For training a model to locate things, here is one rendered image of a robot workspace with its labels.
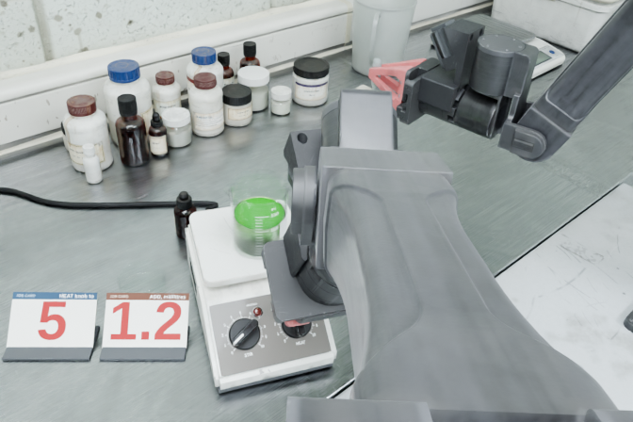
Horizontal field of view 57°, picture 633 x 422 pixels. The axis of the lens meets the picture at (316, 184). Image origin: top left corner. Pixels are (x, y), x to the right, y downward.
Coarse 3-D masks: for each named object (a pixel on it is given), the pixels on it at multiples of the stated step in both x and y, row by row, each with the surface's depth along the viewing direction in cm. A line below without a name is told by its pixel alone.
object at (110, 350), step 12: (108, 348) 63; (120, 348) 63; (132, 348) 64; (144, 348) 64; (156, 348) 64; (168, 348) 64; (180, 348) 64; (108, 360) 62; (120, 360) 62; (132, 360) 63; (144, 360) 63; (156, 360) 63; (168, 360) 63; (180, 360) 63
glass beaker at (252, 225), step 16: (240, 176) 63; (256, 176) 64; (272, 176) 64; (240, 192) 64; (256, 192) 65; (272, 192) 65; (240, 208) 60; (256, 208) 59; (272, 208) 60; (240, 224) 61; (256, 224) 60; (272, 224) 61; (240, 240) 63; (256, 240) 62; (272, 240) 62; (256, 256) 63
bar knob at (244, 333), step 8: (240, 320) 61; (248, 320) 61; (256, 320) 60; (232, 328) 60; (240, 328) 60; (248, 328) 59; (256, 328) 61; (232, 336) 60; (240, 336) 59; (248, 336) 60; (256, 336) 60; (232, 344) 60; (240, 344) 60; (248, 344) 60
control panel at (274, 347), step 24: (216, 312) 61; (240, 312) 61; (264, 312) 62; (216, 336) 60; (264, 336) 61; (288, 336) 61; (312, 336) 62; (240, 360) 59; (264, 360) 60; (288, 360) 60
